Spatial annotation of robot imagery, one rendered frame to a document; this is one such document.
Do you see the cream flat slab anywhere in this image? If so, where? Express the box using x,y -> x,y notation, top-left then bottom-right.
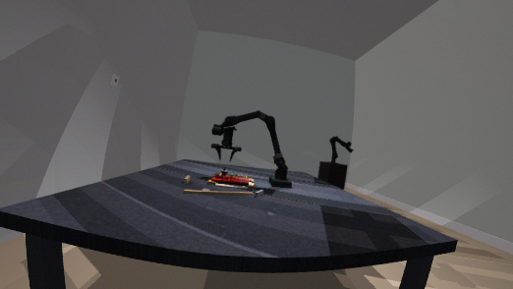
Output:
207,179 -> 256,190

